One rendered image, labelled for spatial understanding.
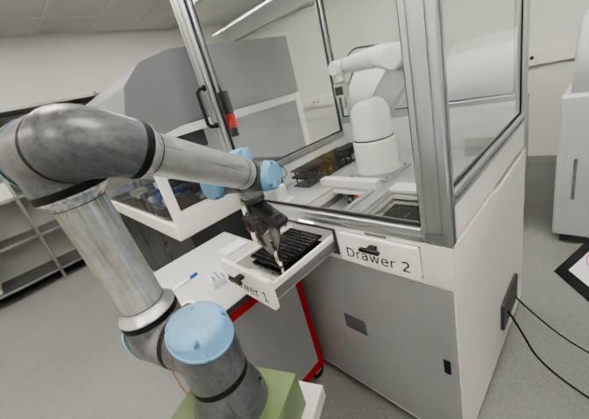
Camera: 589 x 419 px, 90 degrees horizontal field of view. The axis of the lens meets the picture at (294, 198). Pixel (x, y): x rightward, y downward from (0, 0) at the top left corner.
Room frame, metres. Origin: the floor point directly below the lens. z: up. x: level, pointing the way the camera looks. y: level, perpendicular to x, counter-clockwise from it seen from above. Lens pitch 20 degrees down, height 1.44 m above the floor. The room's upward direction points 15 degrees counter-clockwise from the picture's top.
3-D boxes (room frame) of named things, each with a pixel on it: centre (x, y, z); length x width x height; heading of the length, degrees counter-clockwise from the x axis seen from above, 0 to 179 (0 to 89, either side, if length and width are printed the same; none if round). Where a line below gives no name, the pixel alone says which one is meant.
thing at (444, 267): (1.35, -0.41, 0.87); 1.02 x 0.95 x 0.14; 40
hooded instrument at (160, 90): (2.62, 0.82, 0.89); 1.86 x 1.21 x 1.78; 40
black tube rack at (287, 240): (0.99, 0.08, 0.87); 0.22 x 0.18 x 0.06; 130
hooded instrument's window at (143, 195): (2.60, 0.82, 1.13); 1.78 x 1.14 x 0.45; 40
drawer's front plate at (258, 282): (0.87, 0.23, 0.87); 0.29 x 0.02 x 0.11; 40
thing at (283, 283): (1.00, 0.07, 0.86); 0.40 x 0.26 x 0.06; 130
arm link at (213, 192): (0.79, 0.17, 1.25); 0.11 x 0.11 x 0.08; 57
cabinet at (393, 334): (1.34, -0.41, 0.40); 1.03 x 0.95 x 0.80; 40
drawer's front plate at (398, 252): (0.83, -0.21, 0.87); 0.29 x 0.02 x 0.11; 40
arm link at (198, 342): (0.46, 0.25, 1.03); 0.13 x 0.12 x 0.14; 57
